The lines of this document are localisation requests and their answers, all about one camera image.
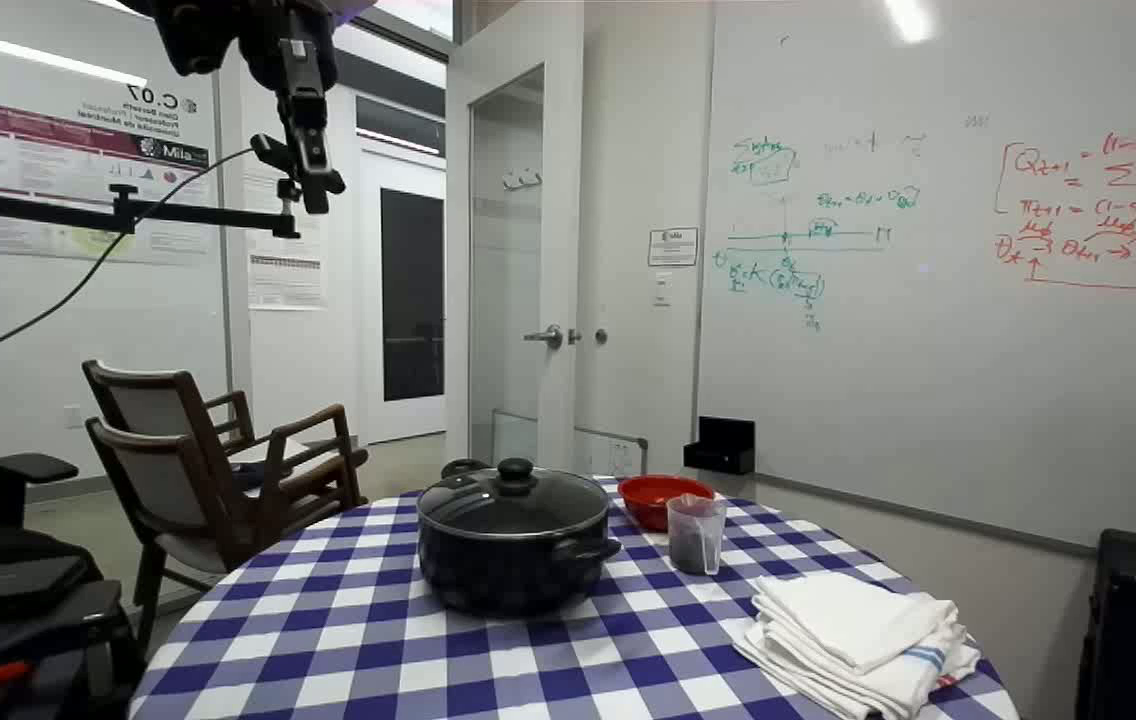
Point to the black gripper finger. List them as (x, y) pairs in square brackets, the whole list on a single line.
[(317, 117), (295, 115)]

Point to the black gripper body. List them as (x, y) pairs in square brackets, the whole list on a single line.
[(288, 42)]

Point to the glass lid with black knob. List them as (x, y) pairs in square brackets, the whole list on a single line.
[(513, 503)]

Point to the black cooking pot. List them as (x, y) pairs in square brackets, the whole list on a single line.
[(502, 572)]

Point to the white paper sheet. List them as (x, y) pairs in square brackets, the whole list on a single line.
[(286, 281)]

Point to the dark glass door panel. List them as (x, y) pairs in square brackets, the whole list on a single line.
[(414, 294)]

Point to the wooden chair with grey cushion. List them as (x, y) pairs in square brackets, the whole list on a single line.
[(170, 493), (148, 402)]

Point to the white door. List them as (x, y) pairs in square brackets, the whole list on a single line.
[(634, 163)]

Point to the small white door sign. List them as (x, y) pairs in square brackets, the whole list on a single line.
[(672, 244)]

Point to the red bowl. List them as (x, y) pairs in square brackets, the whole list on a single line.
[(655, 497)]

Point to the small black box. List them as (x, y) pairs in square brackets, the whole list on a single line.
[(725, 447)]

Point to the blue white checkered tablecloth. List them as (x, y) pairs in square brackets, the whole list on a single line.
[(371, 642)]

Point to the folded white towel stack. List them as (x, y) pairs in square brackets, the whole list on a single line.
[(849, 635)]

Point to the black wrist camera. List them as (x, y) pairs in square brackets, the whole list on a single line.
[(191, 35)]

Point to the wall poster with red banner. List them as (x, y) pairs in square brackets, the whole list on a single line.
[(48, 163)]

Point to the black camera boom with clamp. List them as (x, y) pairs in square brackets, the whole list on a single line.
[(60, 208)]

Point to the large wall whiteboard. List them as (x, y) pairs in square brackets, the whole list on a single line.
[(942, 346)]

